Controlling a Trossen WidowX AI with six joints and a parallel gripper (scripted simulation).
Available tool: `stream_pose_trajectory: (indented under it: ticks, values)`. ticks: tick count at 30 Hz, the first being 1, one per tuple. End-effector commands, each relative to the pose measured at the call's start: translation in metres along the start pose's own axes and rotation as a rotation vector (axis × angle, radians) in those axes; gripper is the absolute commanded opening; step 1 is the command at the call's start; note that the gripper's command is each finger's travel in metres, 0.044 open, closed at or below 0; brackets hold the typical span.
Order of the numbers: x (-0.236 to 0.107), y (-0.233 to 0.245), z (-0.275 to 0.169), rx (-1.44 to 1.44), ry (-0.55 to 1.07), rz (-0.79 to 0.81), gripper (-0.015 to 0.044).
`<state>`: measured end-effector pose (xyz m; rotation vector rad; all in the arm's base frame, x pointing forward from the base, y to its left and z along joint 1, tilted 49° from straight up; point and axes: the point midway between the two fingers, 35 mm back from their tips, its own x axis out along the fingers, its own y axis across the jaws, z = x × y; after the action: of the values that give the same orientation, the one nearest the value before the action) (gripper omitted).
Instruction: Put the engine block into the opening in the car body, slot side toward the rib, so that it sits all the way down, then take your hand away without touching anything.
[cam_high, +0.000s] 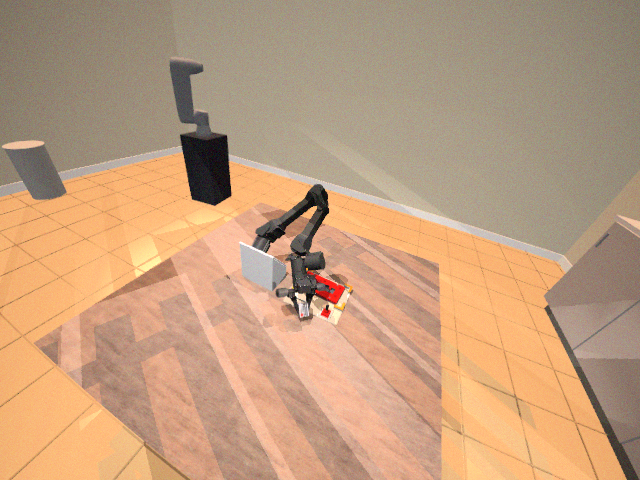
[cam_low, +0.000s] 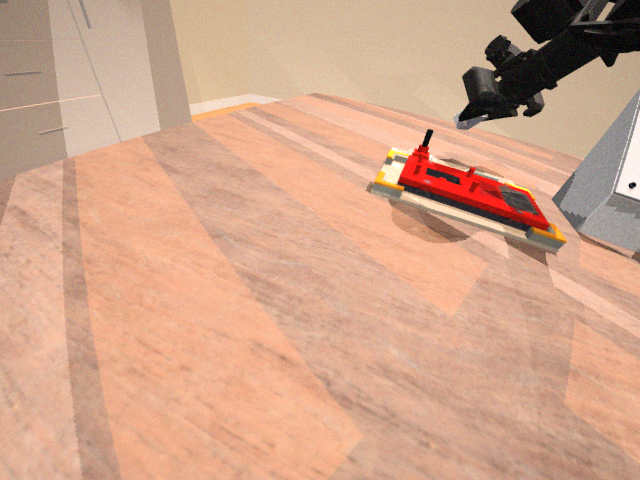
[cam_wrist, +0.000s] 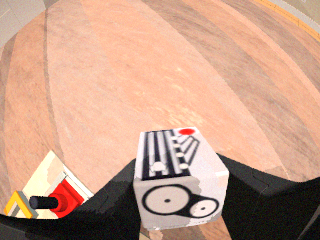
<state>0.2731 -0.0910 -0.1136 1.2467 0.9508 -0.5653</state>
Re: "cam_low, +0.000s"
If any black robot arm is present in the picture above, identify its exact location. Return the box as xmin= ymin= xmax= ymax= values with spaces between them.
xmin=484 ymin=0 xmax=640 ymax=79

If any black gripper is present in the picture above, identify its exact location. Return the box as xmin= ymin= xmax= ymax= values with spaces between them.
xmin=458 ymin=47 xmax=560 ymax=122

